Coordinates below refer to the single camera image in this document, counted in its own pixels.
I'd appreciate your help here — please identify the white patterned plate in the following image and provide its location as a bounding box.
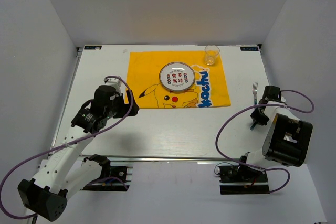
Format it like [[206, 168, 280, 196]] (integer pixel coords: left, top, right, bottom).
[[159, 62, 195, 92]]

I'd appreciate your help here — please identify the yellow pikachu cloth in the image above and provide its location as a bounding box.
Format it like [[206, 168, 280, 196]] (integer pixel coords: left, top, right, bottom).
[[127, 50, 231, 109]]

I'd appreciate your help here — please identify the clear glass cup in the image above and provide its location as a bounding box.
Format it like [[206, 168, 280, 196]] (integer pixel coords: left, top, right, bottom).
[[204, 45, 220, 66]]

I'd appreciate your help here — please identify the knife with blue handle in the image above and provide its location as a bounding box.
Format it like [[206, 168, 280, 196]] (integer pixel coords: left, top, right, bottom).
[[250, 122, 257, 130]]

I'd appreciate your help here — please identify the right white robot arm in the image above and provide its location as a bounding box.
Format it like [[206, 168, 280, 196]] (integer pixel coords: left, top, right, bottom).
[[237, 86, 313, 182]]

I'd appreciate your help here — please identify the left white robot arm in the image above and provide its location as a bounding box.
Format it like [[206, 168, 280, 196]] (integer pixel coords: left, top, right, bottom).
[[18, 84, 139, 222]]

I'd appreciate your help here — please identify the right black corner label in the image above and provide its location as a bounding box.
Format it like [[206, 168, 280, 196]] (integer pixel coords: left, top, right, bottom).
[[240, 47, 259, 51]]

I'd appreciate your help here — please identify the black corner label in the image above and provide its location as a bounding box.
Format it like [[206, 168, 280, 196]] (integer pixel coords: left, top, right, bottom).
[[240, 47, 259, 51], [83, 45, 102, 50]]

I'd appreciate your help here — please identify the left black corner label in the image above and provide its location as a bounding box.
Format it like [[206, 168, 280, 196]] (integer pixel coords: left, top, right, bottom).
[[83, 45, 102, 50]]

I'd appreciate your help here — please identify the fork with blue handle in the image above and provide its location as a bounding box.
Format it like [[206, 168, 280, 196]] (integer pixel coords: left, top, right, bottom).
[[252, 82, 258, 105]]

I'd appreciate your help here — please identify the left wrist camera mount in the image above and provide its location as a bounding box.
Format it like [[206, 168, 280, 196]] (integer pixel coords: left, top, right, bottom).
[[104, 76, 122, 89]]

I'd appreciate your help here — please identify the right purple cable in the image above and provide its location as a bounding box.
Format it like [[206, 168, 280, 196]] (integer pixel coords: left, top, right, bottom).
[[215, 89, 315, 194]]

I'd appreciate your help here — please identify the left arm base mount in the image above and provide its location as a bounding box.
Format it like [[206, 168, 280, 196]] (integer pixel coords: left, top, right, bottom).
[[82, 162, 133, 192]]

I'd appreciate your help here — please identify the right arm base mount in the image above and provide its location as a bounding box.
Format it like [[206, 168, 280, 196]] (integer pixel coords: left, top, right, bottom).
[[214, 162, 270, 195]]

